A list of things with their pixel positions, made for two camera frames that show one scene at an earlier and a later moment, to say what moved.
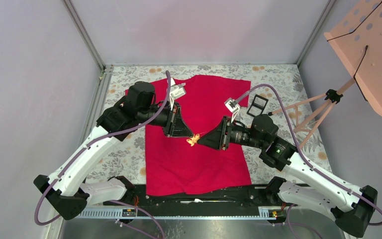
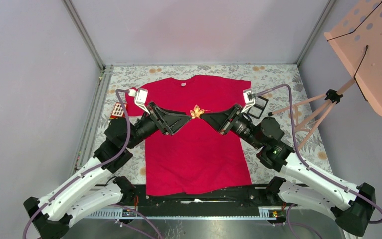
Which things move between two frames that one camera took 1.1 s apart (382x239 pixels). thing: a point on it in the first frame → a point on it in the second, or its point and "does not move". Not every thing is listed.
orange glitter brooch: [193, 140] → [197, 112]
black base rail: [261, 196] does not move
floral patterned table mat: [277, 91] does not move
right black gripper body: [224, 138] → [224, 127]
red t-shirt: [173, 167] does not move
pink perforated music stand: [366, 35] does not move
